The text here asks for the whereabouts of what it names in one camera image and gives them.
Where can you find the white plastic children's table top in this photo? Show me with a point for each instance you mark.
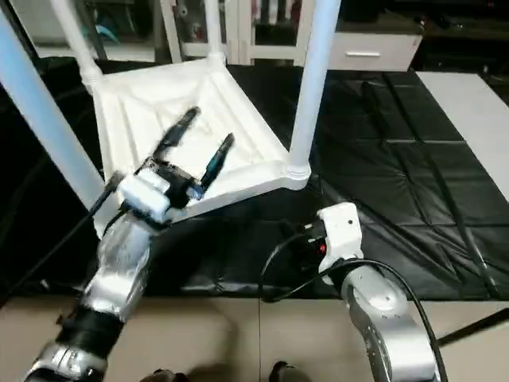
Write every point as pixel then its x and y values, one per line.
pixel 151 95

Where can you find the white plastic table leg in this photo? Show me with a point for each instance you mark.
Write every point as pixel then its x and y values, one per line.
pixel 314 79
pixel 75 36
pixel 213 28
pixel 40 103

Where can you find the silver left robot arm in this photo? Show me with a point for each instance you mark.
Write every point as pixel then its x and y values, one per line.
pixel 119 263

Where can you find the black plastic work mat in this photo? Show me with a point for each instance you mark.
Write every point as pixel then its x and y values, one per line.
pixel 398 199

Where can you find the teal plastic object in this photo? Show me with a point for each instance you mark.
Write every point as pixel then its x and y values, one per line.
pixel 111 36

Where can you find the white glass door cabinet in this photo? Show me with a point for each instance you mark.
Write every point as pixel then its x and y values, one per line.
pixel 242 32

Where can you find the white low drawer unit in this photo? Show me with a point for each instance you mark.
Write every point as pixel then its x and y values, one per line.
pixel 374 56

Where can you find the black metal table leg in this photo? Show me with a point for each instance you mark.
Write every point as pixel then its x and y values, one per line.
pixel 477 328

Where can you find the white side table board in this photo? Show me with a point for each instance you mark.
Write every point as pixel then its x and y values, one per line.
pixel 473 119

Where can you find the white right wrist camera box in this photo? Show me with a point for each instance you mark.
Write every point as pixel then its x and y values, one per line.
pixel 342 227

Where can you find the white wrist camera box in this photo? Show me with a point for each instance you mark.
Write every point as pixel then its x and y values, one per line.
pixel 342 227
pixel 143 195

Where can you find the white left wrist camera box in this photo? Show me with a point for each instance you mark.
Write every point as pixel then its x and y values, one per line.
pixel 143 195

